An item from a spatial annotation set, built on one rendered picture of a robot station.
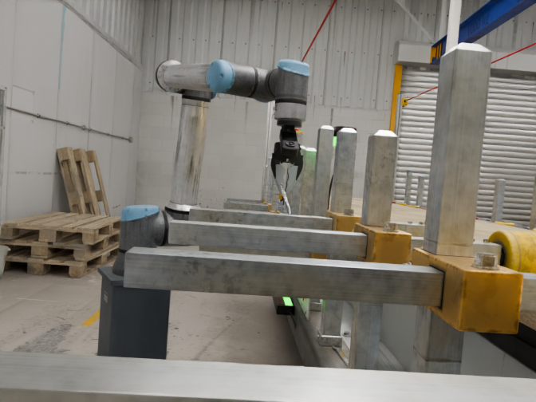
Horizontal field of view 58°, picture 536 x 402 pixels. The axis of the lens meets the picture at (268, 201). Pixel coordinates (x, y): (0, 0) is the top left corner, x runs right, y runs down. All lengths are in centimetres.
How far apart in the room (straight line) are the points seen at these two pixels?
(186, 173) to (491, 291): 165
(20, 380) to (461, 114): 41
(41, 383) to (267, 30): 943
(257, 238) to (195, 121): 133
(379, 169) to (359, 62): 887
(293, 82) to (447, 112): 90
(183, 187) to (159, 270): 157
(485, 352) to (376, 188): 32
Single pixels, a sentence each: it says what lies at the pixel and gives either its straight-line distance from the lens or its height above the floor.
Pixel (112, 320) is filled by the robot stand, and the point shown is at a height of 44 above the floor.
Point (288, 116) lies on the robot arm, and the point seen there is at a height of 120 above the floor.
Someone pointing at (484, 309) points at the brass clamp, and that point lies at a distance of 43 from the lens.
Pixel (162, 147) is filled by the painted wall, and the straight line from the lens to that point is 938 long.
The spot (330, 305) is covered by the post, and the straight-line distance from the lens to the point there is 99.
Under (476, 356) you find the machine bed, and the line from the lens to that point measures 89.
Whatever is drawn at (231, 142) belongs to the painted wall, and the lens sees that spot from 920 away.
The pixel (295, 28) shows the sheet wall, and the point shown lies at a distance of 958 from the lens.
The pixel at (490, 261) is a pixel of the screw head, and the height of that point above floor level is 98.
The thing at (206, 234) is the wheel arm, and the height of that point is 95.
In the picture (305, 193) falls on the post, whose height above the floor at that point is 99.
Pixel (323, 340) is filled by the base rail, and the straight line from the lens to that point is 100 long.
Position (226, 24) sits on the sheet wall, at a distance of 961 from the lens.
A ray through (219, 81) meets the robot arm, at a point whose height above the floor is 128.
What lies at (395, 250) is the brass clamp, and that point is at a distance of 66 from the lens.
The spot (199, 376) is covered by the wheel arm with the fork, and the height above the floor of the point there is 96.
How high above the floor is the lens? 103
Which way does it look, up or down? 3 degrees down
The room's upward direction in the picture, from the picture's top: 4 degrees clockwise
